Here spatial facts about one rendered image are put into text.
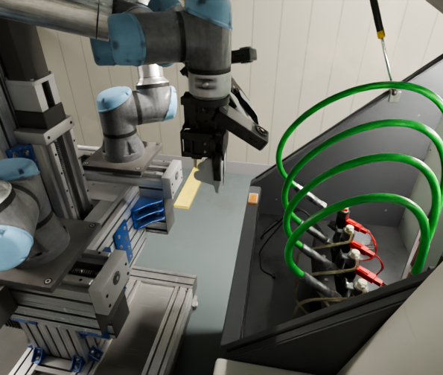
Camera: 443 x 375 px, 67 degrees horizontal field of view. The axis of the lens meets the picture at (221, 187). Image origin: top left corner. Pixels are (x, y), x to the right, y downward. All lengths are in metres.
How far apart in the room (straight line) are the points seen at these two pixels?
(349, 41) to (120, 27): 2.28
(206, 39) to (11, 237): 0.46
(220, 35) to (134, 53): 0.13
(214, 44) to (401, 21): 2.27
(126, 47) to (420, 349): 0.57
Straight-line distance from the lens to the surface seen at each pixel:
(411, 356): 0.54
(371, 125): 0.68
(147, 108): 1.17
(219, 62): 0.57
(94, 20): 0.67
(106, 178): 1.29
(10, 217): 0.68
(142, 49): 0.55
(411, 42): 2.80
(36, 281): 0.85
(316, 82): 2.76
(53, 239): 0.88
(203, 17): 0.56
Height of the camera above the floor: 1.61
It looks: 34 degrees down
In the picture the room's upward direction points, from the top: straight up
